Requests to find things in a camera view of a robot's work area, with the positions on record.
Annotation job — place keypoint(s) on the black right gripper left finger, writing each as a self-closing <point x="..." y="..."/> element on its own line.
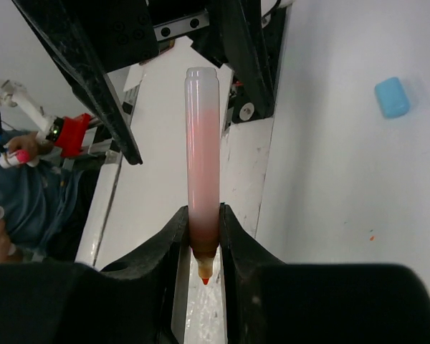
<point x="139" y="298"/>

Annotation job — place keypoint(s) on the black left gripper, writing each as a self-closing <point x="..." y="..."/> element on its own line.
<point x="118" y="34"/>

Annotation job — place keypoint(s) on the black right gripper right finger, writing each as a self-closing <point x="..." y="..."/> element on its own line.
<point x="269" y="301"/>

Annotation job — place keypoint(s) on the pink pencil-shaped highlighter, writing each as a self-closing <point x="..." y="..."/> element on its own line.
<point x="202" y="106"/>

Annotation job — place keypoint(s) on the person in blue shirt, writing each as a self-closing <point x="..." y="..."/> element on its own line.
<point x="43" y="210"/>

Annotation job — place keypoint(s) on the blue eraser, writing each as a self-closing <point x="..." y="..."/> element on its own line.
<point x="392" y="98"/>

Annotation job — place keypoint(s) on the red white teleoperation handle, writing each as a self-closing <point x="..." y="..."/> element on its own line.
<point x="64" y="132"/>

